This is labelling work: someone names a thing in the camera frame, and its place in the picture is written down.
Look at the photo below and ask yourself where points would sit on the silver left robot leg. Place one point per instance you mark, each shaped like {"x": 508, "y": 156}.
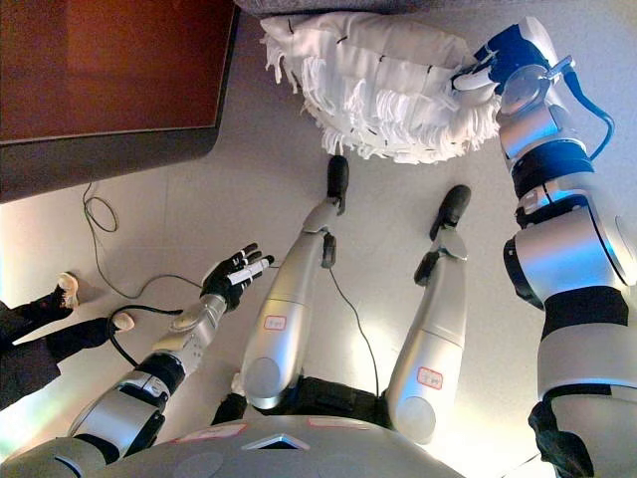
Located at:
{"x": 293, "y": 299}

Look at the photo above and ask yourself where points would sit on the white shoe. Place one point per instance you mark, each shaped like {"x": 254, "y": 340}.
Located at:
{"x": 123, "y": 321}
{"x": 68, "y": 289}

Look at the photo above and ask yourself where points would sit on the white fringed pillow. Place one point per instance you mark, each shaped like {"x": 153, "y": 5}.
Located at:
{"x": 388, "y": 89}

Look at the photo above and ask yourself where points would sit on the grey fabric armchair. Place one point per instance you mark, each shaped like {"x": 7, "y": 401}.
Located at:
{"x": 348, "y": 5}

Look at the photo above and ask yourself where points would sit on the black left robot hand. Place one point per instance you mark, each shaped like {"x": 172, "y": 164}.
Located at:
{"x": 234, "y": 276}

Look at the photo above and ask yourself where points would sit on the brown wooden desk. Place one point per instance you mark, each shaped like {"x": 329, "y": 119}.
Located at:
{"x": 109, "y": 70}

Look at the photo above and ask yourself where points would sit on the silver robot leg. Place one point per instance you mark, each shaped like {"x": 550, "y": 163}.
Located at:
{"x": 293, "y": 299}
{"x": 433, "y": 323}

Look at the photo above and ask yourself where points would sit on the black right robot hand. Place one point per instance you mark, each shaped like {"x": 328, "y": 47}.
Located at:
{"x": 517, "y": 47}

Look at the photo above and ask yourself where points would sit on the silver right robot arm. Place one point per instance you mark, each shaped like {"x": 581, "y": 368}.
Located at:
{"x": 567, "y": 259}

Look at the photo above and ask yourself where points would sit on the person legs black trousers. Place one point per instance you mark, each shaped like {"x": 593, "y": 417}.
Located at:
{"x": 35, "y": 333}

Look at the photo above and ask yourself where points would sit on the silver right robot leg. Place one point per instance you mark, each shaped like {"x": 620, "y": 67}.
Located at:
{"x": 433, "y": 323}

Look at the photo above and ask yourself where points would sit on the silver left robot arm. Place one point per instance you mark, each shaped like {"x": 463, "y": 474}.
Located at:
{"x": 149, "y": 378}

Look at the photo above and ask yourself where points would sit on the silver robot torso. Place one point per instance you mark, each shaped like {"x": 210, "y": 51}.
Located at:
{"x": 278, "y": 453}

